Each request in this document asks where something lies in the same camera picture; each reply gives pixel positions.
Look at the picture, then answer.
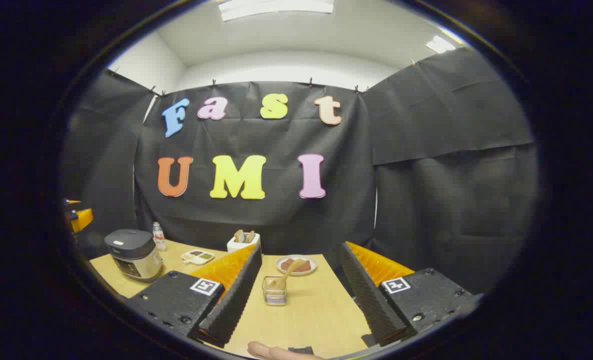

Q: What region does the large ceiling light panel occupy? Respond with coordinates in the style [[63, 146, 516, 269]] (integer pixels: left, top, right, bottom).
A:
[[218, 0, 335, 22]]

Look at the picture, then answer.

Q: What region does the wooden spoon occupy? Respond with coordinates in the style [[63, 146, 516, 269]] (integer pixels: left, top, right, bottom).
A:
[[269, 258, 307, 291]]

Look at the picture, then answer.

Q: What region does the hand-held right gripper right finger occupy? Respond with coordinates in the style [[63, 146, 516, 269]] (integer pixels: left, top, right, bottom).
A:
[[340, 241, 484, 347]]

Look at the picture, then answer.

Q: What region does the small ceiling light panel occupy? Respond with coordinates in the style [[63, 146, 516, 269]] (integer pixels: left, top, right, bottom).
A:
[[425, 35, 458, 54]]

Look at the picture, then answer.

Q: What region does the metal wire chopstick holder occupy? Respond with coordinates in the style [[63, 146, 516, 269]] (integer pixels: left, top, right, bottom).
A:
[[262, 275, 288, 306]]

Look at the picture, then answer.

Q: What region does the grey rice cooker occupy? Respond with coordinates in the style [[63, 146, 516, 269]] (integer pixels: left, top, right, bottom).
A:
[[104, 229, 163, 284]]

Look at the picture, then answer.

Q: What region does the small clear bottle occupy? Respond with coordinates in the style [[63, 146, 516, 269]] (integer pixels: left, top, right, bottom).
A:
[[152, 222, 168, 252]]

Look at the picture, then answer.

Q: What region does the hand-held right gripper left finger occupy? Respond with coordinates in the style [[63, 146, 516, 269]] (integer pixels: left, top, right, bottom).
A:
[[125, 243, 263, 349]]

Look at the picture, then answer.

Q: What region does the black backdrop cloth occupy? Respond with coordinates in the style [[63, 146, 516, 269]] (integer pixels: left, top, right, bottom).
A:
[[61, 47, 539, 296]]

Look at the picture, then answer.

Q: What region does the white round plate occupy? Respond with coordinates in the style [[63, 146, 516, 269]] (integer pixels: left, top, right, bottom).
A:
[[276, 254, 318, 277]]

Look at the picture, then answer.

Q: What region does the white toaster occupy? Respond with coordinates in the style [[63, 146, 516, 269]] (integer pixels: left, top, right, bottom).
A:
[[226, 231, 261, 254]]

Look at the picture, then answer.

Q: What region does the white divided dish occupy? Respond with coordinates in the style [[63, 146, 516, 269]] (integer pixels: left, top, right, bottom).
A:
[[181, 249, 216, 266]]

